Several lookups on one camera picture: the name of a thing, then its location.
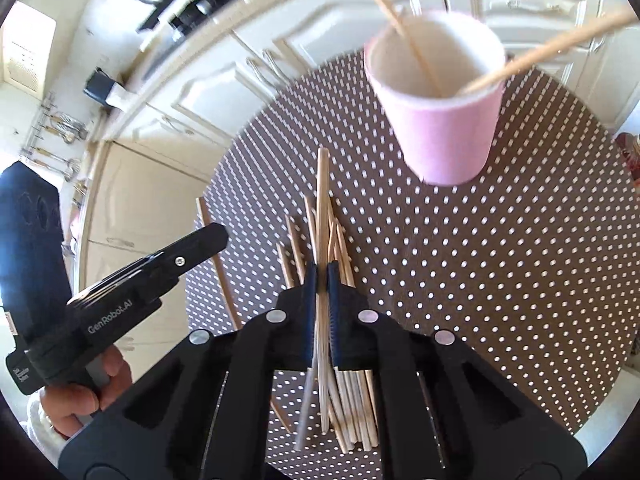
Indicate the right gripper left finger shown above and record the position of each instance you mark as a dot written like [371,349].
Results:
[280,339]

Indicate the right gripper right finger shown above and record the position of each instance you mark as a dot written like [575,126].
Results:
[363,339]

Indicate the pink cup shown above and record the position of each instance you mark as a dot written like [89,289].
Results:
[444,135]

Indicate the cream lower kitchen cabinets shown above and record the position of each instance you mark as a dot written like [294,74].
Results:
[188,105]

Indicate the left hand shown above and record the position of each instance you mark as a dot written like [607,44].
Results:
[64,404]

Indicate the dark blue apron cloth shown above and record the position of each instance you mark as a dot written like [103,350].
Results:
[32,249]

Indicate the wooden chopstick pile centre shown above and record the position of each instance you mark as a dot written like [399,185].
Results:
[346,263]

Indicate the lone chopstick at table edge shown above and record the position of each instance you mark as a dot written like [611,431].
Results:
[219,268]

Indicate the brown polka dot tablecloth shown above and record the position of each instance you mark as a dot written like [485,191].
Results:
[534,263]

